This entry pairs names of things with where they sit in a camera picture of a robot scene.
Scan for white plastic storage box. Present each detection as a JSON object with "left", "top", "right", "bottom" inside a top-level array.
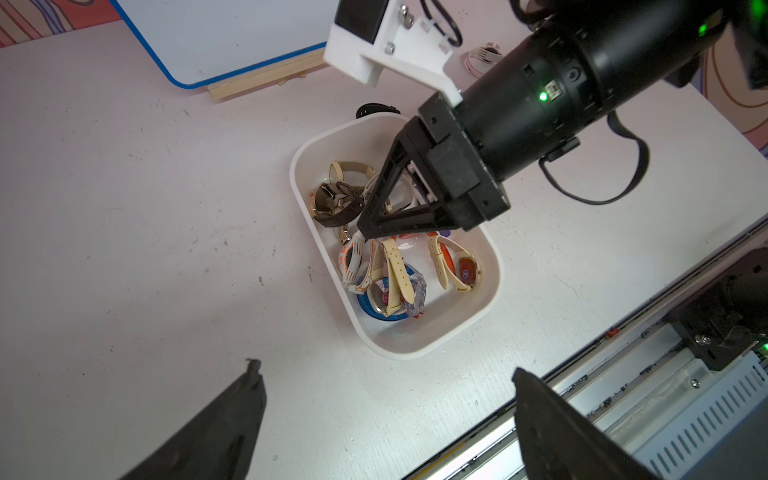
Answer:
[{"left": 290, "top": 113, "right": 504, "bottom": 360}]

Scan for cream square face watch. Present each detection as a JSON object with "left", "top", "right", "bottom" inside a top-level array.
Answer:
[{"left": 370, "top": 239, "right": 414, "bottom": 302}]

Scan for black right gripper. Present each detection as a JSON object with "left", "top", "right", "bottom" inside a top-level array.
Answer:
[{"left": 357, "top": 93, "right": 510, "bottom": 239}]

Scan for blue transparent watch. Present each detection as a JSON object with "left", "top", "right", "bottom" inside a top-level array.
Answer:
[{"left": 357, "top": 264, "right": 427, "bottom": 322}]

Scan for beige thin strap watch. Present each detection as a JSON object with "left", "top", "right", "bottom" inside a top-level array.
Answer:
[{"left": 427, "top": 232, "right": 482, "bottom": 293}]

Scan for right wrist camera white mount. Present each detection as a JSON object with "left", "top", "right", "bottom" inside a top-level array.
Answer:
[{"left": 323, "top": 1, "right": 463, "bottom": 107}]

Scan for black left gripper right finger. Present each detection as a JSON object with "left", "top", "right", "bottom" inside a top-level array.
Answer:
[{"left": 512, "top": 368, "right": 656, "bottom": 479}]

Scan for brown purple strap watch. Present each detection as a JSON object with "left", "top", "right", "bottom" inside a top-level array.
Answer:
[{"left": 311, "top": 181, "right": 365, "bottom": 228}]

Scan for white board blue rim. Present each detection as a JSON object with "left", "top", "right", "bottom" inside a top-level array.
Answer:
[{"left": 112, "top": 0, "right": 339, "bottom": 89}]

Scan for white orange strap watch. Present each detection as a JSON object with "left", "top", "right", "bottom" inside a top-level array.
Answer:
[{"left": 338, "top": 231, "right": 374, "bottom": 295}]

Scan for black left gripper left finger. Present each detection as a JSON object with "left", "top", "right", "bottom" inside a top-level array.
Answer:
[{"left": 123, "top": 359, "right": 267, "bottom": 479}]

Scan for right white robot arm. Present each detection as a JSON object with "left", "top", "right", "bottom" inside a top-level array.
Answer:
[{"left": 357, "top": 1, "right": 767, "bottom": 239}]

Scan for black smart watch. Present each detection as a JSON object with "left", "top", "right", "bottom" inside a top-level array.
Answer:
[{"left": 355, "top": 102, "right": 400, "bottom": 119}]

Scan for wooden board easel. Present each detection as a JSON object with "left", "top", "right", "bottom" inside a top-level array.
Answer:
[{"left": 207, "top": 48, "right": 326, "bottom": 101}]

